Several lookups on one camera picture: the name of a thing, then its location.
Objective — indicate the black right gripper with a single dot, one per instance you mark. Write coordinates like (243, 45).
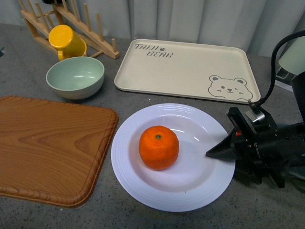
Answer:
(262, 146)

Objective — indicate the white round plate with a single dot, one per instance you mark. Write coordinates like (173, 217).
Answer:
(194, 180)

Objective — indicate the orange mandarin fruit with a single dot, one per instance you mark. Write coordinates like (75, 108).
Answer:
(158, 147)

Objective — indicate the beige bear tray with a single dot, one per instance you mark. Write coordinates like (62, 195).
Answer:
(192, 70)

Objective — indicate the grey curtain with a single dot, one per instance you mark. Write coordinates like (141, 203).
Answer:
(254, 26)

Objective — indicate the green bowl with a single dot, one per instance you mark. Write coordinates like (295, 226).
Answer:
(76, 78)

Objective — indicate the wooden cutting board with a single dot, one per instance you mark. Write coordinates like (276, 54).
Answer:
(52, 152)

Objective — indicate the yellow mug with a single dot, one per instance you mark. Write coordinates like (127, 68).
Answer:
(67, 43)

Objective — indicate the wooden dish rack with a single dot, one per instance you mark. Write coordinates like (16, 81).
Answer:
(40, 24)

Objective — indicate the dark green mug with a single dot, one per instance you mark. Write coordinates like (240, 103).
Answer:
(50, 2)

